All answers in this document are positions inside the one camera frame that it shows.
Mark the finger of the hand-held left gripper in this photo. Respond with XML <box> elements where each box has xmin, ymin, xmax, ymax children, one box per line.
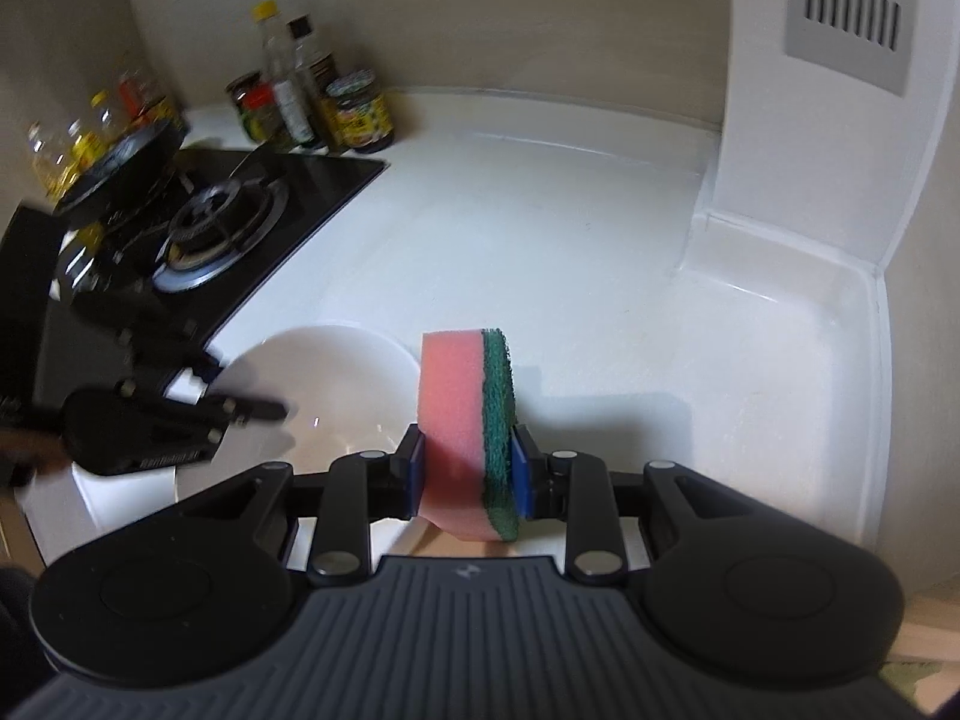
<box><xmin>112</xmin><ymin>386</ymin><xmax>290</xmax><ymax>477</ymax></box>
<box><xmin>71</xmin><ymin>289</ymin><xmax>226</xmax><ymax>395</ymax></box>

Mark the clear oil bottle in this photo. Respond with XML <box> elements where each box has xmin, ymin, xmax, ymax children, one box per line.
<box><xmin>26</xmin><ymin>120</ymin><xmax>83</xmax><ymax>201</ymax></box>

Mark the white bowl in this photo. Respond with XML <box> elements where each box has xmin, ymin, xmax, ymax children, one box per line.
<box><xmin>174</xmin><ymin>324</ymin><xmax>451</xmax><ymax>567</ymax></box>

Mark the pink and green sponge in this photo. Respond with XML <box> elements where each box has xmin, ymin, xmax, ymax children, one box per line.
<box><xmin>416</xmin><ymin>328</ymin><xmax>520</xmax><ymax>543</ymax></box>

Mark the yellow cap oil bottle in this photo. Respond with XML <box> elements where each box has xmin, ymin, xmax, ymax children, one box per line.
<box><xmin>71</xmin><ymin>90</ymin><xmax>122</xmax><ymax>175</ymax></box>

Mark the red label bottle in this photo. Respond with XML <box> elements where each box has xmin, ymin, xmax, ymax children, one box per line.
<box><xmin>116</xmin><ymin>64</ymin><xmax>171</xmax><ymax>126</ymax></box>

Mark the clear bottle yellow cap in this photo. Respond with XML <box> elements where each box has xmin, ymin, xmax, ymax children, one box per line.
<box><xmin>251</xmin><ymin>0</ymin><xmax>316</xmax><ymax>149</ymax></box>

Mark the dark bottle black cap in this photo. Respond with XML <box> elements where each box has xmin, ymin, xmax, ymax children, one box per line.
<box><xmin>287</xmin><ymin>15</ymin><xmax>331</xmax><ymax>151</ymax></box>

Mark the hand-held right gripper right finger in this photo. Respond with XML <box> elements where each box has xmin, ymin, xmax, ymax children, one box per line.
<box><xmin>510</xmin><ymin>424</ymin><xmax>751</xmax><ymax>584</ymax></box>

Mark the black wok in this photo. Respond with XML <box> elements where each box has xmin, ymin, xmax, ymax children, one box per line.
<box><xmin>56</xmin><ymin>116</ymin><xmax>190</xmax><ymax>215</ymax></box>

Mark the black glass gas stove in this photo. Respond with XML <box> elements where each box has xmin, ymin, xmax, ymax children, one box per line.
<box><xmin>0</xmin><ymin>146</ymin><xmax>391</xmax><ymax>421</ymax></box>

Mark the round gas burner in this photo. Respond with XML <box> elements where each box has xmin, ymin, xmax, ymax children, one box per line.
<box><xmin>152</xmin><ymin>180</ymin><xmax>291</xmax><ymax>293</ymax></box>

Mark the yellow label jar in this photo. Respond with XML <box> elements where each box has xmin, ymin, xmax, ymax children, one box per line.
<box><xmin>324</xmin><ymin>71</ymin><xmax>396</xmax><ymax>152</ymax></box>

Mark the brown sauce bottle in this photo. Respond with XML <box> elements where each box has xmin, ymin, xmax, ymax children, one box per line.
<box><xmin>311</xmin><ymin>52</ymin><xmax>346</xmax><ymax>155</ymax></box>

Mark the dark pickle jar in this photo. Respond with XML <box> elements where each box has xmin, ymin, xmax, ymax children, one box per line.
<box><xmin>225</xmin><ymin>71</ymin><xmax>284</xmax><ymax>145</ymax></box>

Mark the grey wall vent grille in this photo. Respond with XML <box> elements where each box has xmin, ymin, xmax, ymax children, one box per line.
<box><xmin>784</xmin><ymin>0</ymin><xmax>914</xmax><ymax>97</ymax></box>

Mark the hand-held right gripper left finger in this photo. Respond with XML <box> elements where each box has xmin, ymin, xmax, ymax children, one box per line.
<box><xmin>180</xmin><ymin>424</ymin><xmax>428</xmax><ymax>587</ymax></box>

